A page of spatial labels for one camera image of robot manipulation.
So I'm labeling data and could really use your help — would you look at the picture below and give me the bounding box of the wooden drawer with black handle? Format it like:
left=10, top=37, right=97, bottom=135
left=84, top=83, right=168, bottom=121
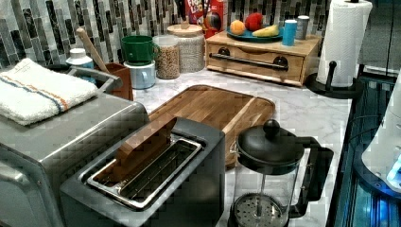
left=206, top=44, right=305, bottom=85

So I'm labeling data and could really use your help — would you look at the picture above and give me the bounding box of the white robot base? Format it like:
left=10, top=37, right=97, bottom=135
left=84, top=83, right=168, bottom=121
left=361, top=75, right=401, bottom=194

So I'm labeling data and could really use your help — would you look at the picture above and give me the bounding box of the wooden drawer box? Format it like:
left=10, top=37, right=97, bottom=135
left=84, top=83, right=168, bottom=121
left=206, top=31, right=321, bottom=87

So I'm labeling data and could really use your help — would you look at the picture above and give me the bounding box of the wooden cutting board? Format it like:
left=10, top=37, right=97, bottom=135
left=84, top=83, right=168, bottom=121
left=149, top=85, right=275, bottom=168

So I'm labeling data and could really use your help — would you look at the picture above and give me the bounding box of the small glass jar of grains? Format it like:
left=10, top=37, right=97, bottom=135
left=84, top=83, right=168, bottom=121
left=153, top=35, right=180, bottom=79

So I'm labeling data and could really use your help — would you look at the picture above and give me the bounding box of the dark grey toaster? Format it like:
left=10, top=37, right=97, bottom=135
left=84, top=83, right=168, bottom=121
left=61, top=117, right=225, bottom=227

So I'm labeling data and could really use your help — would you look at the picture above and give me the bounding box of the light blue mug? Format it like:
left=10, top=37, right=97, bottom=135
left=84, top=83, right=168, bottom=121
left=124, top=61, right=156, bottom=90

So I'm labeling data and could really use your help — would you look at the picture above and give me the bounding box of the large glass jar wooden lid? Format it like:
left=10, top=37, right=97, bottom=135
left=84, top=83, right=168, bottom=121
left=167, top=24, right=205, bottom=73

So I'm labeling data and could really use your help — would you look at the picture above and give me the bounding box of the wooden block in toaster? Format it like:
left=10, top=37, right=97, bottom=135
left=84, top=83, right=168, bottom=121
left=112, top=114, right=177, bottom=182

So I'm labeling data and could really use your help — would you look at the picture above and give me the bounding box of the brown utensil holder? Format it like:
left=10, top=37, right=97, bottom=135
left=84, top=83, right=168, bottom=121
left=106, top=62, right=133, bottom=101

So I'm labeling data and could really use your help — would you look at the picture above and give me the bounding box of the green mug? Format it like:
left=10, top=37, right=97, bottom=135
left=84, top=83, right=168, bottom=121
left=121, top=35, right=160, bottom=65

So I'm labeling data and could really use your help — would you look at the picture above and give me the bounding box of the teal plate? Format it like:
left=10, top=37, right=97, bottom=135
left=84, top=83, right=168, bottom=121
left=226, top=27, right=284, bottom=43

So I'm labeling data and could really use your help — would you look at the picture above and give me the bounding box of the orange fruit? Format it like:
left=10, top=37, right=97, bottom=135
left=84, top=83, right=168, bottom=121
left=230, top=20, right=246, bottom=36

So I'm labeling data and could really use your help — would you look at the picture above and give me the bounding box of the black glass french press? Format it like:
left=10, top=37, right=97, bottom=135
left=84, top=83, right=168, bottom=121
left=228, top=119, right=334, bottom=227

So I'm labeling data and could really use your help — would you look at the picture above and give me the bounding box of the red cereal box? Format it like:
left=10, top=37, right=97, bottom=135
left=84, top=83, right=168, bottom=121
left=184, top=0, right=227, bottom=38

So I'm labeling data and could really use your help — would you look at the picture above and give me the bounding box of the red apple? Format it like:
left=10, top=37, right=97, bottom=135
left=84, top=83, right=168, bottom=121
left=245, top=12, right=263, bottom=31

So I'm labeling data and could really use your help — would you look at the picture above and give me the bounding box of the yellow banana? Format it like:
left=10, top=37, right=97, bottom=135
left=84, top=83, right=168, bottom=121
left=253, top=25, right=279, bottom=38

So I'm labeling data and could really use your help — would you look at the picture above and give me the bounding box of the blue shaker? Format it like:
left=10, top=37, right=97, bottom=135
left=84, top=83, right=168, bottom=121
left=282, top=20, right=297, bottom=46

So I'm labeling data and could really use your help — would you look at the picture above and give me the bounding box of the white bottle with cap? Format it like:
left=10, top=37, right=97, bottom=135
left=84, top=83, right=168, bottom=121
left=66, top=48, right=94, bottom=69

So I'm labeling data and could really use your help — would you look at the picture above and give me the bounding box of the grey shaker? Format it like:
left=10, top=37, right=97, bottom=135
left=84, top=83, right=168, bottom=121
left=295, top=15, right=309, bottom=40

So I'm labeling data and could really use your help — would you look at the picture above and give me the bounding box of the black paper towel holder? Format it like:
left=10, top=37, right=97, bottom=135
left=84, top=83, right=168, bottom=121
left=305, top=61, right=364, bottom=99

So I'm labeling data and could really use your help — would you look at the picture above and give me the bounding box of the stainless steel toaster oven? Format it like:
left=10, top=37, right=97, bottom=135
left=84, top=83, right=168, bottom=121
left=0, top=66, right=150, bottom=227

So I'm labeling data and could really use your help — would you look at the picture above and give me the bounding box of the white striped folded towel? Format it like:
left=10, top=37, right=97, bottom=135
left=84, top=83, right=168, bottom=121
left=0, top=59, right=97, bottom=126

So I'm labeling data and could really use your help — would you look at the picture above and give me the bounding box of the white paper towel roll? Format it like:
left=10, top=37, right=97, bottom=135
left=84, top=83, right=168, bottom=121
left=317, top=0, right=373, bottom=87

